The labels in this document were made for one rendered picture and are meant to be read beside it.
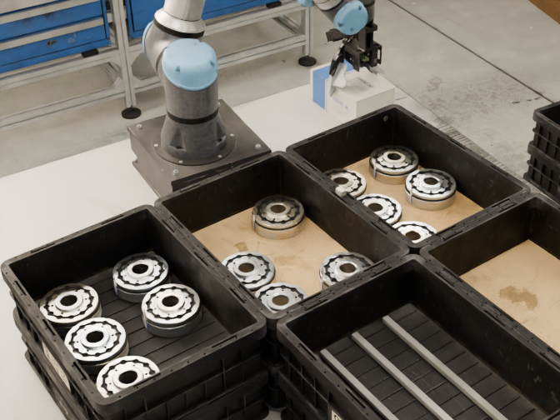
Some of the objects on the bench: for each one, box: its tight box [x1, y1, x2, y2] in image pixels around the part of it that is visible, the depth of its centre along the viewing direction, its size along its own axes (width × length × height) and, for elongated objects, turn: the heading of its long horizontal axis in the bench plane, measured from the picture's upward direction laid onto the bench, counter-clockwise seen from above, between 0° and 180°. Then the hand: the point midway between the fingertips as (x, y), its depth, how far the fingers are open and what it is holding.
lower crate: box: [13, 313, 269, 420], centre depth 165 cm, size 40×30×12 cm
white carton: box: [310, 59, 395, 123], centre depth 241 cm, size 20×12×9 cm, turn 35°
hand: (351, 87), depth 240 cm, fingers closed on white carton, 13 cm apart
